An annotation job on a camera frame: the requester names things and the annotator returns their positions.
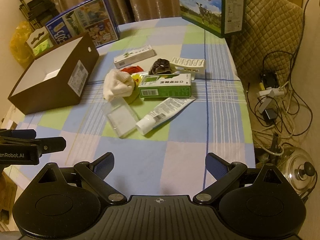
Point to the white ointment tube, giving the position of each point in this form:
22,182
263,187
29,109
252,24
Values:
163,112

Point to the white bird ointment box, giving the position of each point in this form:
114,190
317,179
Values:
134,56

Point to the red snack packet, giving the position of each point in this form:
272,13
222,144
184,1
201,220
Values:
132,69

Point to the checkered bed sheet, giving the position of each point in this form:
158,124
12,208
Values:
170,158

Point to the quilted beige cover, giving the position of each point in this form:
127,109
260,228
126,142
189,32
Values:
272,30

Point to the yellow plastic bag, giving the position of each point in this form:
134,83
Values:
19,48

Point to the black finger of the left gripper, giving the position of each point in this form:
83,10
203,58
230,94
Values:
50,145

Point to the white wavy plastic rack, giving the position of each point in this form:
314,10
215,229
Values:
194,67

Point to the blue milk carton box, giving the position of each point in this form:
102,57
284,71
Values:
94,17

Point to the white cloth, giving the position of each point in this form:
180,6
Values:
117,84

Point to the steel pot with lid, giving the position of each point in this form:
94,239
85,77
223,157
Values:
297,167

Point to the green cow milk box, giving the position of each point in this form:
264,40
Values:
219,17

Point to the green white spray box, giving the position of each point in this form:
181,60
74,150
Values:
165,86

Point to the black power adapter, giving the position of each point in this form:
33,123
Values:
269,115

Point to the black folding cart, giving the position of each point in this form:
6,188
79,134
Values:
38,12

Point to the yellow snack pouch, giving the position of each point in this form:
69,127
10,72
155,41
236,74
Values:
135,93

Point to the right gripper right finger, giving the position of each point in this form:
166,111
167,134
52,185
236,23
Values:
227,177

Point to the brown cardboard storage box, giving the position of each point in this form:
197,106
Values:
57,77

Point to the dark brown scrunchie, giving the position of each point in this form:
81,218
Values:
160,66

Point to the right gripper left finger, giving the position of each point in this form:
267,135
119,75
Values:
94,174

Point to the white power strip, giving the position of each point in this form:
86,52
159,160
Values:
271,92

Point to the tissue pack cardboard box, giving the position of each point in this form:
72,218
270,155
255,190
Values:
39,41

